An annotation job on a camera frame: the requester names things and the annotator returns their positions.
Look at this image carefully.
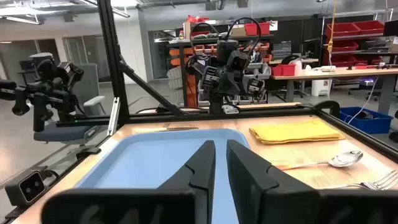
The black shelf with orange bins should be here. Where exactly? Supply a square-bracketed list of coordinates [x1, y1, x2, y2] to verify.
[167, 15, 274, 108]

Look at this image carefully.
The orange-handled metal fork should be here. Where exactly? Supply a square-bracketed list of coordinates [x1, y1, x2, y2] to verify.
[326, 170, 398, 191]

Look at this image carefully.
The white waste bin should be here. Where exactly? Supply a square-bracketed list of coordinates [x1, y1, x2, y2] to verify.
[312, 79, 332, 97]

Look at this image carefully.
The wooden workbench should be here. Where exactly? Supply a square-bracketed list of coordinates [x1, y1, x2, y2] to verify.
[270, 67, 398, 116]

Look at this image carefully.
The white thin cable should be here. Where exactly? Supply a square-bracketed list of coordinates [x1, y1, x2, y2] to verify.
[347, 76, 379, 124]

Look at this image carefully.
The yellow cloth napkin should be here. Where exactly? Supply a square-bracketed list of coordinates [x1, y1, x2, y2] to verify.
[248, 119, 346, 146]

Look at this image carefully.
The black table-level camera box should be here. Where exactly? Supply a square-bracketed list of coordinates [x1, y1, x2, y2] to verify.
[4, 169, 47, 207]

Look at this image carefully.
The black aluminium table frame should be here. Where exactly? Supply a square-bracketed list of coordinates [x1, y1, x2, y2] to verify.
[0, 0, 398, 224]

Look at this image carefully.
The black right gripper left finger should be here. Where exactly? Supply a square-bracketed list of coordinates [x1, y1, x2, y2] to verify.
[42, 139, 216, 224]

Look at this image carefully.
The orange-handled metal spoon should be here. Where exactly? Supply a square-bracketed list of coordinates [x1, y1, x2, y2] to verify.
[275, 150, 364, 171]

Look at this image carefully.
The yellow hanging cable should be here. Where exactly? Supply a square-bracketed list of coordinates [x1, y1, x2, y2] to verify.
[328, 0, 338, 63]

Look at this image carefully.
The metal rack with red bins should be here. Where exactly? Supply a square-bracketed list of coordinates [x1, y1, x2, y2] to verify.
[322, 9, 398, 68]

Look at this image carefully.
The blue floor bin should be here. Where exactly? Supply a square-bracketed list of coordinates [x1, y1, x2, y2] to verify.
[340, 106, 394, 135]

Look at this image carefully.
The blue plastic tray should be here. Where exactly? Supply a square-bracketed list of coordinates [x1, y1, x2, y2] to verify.
[76, 129, 251, 224]

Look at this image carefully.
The red storage bin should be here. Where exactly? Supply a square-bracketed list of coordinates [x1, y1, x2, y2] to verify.
[244, 22, 271, 36]
[270, 64, 296, 77]

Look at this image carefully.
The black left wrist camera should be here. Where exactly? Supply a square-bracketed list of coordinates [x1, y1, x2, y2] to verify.
[231, 49, 250, 71]

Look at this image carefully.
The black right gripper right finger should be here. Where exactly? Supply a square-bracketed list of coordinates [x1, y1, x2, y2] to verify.
[226, 139, 398, 224]

